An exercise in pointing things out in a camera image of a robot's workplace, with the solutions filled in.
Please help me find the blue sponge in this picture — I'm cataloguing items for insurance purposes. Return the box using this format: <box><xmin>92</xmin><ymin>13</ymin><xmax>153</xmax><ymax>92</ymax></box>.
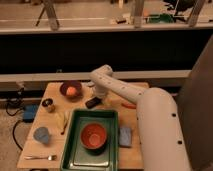
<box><xmin>119</xmin><ymin>126</ymin><xmax>132</xmax><ymax>148</ymax></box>

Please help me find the silver fork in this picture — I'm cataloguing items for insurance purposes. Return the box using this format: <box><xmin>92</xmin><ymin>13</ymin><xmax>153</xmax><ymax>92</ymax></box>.
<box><xmin>24</xmin><ymin>155</ymin><xmax>57</xmax><ymax>161</ymax></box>

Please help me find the red bowl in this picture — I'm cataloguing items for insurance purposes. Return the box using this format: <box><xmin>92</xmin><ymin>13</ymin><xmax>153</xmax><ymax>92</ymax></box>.
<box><xmin>80</xmin><ymin>122</ymin><xmax>107</xmax><ymax>150</ymax></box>

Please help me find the orange carrot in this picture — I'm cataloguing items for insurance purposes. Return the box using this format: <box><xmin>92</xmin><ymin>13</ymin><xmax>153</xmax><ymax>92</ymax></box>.
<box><xmin>121</xmin><ymin>103</ymin><xmax>136</xmax><ymax>109</ymax></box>

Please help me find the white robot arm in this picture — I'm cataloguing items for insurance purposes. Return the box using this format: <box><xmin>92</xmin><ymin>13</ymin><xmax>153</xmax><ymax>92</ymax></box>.
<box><xmin>90</xmin><ymin>65</ymin><xmax>192</xmax><ymax>171</ymax></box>

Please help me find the black cable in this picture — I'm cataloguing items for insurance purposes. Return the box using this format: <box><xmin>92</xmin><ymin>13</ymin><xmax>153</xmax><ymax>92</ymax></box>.
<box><xmin>5</xmin><ymin>97</ymin><xmax>28</xmax><ymax>152</ymax></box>

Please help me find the blue power box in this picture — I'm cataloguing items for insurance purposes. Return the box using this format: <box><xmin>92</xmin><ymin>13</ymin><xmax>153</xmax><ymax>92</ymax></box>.
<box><xmin>22</xmin><ymin>105</ymin><xmax>38</xmax><ymax>123</ymax></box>

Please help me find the blue plastic cup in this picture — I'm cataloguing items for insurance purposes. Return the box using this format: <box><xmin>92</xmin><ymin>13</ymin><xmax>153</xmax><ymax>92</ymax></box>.
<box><xmin>33</xmin><ymin>127</ymin><xmax>50</xmax><ymax>145</ymax></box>

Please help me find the yellow banana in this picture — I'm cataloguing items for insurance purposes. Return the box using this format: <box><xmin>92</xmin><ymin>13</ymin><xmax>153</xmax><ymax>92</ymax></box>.
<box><xmin>55</xmin><ymin>112</ymin><xmax>69</xmax><ymax>135</ymax></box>

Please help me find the green tray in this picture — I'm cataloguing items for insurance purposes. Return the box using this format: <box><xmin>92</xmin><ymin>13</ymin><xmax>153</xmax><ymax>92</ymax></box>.
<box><xmin>60</xmin><ymin>109</ymin><xmax>118</xmax><ymax>171</ymax></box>

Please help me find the orange peach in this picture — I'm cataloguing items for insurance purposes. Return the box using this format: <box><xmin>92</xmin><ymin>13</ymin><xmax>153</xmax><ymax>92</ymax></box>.
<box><xmin>66</xmin><ymin>87</ymin><xmax>77</xmax><ymax>97</ymax></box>

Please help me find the black eraser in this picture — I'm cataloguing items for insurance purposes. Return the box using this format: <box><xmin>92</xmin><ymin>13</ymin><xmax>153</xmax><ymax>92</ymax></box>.
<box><xmin>85</xmin><ymin>97</ymin><xmax>102</xmax><ymax>109</ymax></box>

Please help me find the dark purple bowl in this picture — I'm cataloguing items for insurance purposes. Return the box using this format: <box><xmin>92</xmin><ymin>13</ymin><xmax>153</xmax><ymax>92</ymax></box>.
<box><xmin>60</xmin><ymin>80</ymin><xmax>82</xmax><ymax>99</ymax></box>

